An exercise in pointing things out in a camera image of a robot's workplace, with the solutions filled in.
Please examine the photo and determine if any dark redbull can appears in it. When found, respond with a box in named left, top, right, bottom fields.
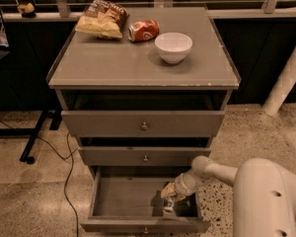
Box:
left=163, top=197, right=176, bottom=214

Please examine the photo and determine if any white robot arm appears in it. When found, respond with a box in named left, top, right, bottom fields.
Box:
left=161, top=156, right=296, bottom=237

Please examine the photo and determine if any grey bottom drawer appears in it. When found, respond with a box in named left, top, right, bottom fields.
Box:
left=81, top=166, right=210, bottom=234

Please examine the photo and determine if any grey drawer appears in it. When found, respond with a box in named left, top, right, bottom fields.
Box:
left=81, top=166, right=210, bottom=234
left=79, top=137, right=211, bottom=166
left=60, top=94, right=226, bottom=138

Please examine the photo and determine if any grey middle drawer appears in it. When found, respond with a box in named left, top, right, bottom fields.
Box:
left=79, top=137, right=211, bottom=166

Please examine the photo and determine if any grey drawer cabinet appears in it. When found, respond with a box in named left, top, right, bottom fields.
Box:
left=45, top=6, right=242, bottom=176

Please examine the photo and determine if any grey top drawer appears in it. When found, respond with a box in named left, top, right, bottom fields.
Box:
left=60, top=94, right=226, bottom=138

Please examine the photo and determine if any crushed orange soda can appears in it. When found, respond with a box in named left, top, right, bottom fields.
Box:
left=128, top=20, right=160, bottom=42

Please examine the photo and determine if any white ceramic bowl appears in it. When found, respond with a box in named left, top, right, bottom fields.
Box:
left=155, top=33, right=192, bottom=64

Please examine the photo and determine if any white diagonal pole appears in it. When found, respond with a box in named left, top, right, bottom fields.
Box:
left=262, top=45, right=296, bottom=116

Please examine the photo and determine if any yellow chip bag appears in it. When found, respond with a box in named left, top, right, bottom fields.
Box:
left=75, top=0, right=128, bottom=40

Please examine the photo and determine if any small yellow object on ledge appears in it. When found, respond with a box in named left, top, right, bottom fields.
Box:
left=17, top=2, right=36, bottom=18

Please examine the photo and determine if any black floor cable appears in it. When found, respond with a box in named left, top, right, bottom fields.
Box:
left=0, top=112, right=81, bottom=237

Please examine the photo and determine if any black desk leg frame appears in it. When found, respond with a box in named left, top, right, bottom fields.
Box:
left=0, top=110, right=62, bottom=164

